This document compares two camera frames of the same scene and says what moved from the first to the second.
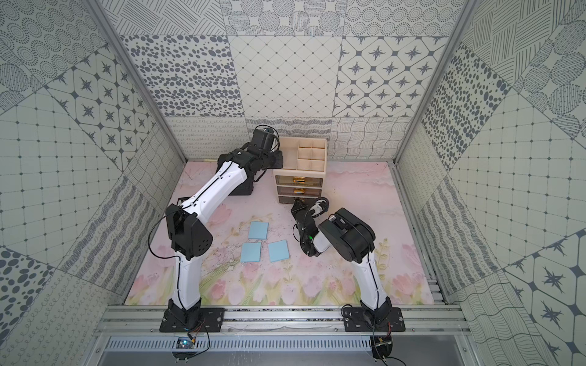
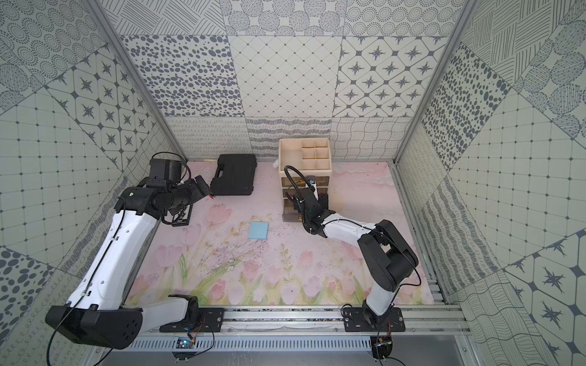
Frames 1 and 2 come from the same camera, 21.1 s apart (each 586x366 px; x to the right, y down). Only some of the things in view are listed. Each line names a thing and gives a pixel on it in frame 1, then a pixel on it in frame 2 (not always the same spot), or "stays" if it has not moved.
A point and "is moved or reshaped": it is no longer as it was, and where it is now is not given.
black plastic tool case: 245,161 stays
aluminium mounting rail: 419,319 stays
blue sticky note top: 258,230 stays
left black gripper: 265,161 -> 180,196
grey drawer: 289,200 is moved or reshaped
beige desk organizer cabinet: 304,161 is moved or reshaped
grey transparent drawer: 299,181 is moved or reshaped
